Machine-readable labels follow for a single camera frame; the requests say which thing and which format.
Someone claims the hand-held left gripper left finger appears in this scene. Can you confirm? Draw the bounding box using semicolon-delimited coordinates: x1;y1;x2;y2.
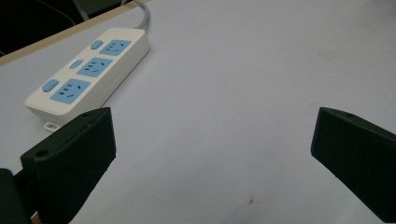
20;106;118;224

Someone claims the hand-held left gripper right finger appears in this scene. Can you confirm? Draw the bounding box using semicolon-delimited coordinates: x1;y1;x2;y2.
310;106;396;224

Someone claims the white and blue power strip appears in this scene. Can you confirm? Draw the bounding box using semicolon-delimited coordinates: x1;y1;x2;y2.
23;27;152;132

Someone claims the thin dark cable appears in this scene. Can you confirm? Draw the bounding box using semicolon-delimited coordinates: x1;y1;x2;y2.
36;0;77;26

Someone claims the grey power strip cable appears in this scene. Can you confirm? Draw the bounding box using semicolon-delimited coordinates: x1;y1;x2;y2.
133;0;151;32

